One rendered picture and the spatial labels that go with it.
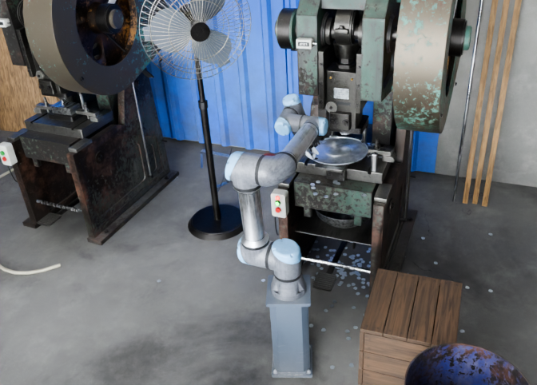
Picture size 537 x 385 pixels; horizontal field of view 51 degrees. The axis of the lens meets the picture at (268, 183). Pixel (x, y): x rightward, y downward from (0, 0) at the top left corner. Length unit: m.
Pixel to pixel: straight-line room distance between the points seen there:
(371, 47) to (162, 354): 1.73
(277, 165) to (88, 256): 1.84
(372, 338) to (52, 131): 2.27
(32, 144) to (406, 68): 2.36
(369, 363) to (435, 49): 1.32
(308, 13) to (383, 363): 1.53
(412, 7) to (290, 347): 1.48
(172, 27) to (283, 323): 1.56
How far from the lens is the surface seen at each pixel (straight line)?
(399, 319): 2.46
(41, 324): 3.24
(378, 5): 2.49
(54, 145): 3.56
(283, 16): 2.66
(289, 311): 2.40
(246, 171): 2.05
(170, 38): 2.97
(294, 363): 2.63
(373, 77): 2.54
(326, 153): 2.71
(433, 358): 2.24
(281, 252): 2.25
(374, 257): 2.81
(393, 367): 2.52
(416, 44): 2.18
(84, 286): 3.38
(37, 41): 3.03
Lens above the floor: 2.07
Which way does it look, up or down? 31 degrees down
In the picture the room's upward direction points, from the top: 4 degrees counter-clockwise
